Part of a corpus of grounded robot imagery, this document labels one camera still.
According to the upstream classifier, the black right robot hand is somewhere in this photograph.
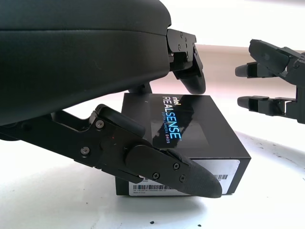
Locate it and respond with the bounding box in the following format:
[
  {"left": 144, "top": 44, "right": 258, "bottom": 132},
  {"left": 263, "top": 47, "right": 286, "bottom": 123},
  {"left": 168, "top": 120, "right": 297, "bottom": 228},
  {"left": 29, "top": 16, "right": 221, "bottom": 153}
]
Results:
[{"left": 234, "top": 39, "right": 305, "bottom": 125}]

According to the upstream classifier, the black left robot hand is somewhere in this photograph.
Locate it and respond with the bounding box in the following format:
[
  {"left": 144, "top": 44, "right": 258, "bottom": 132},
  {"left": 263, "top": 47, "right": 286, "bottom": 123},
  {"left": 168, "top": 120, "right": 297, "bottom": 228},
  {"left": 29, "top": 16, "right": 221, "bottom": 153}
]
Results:
[{"left": 0, "top": 0, "right": 224, "bottom": 199}]

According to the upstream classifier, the black RealSense box lid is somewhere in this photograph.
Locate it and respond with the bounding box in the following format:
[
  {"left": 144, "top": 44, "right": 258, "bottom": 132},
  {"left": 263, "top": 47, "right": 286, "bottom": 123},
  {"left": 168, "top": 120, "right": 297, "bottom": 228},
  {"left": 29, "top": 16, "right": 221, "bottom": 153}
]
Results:
[{"left": 115, "top": 93, "right": 252, "bottom": 198}]

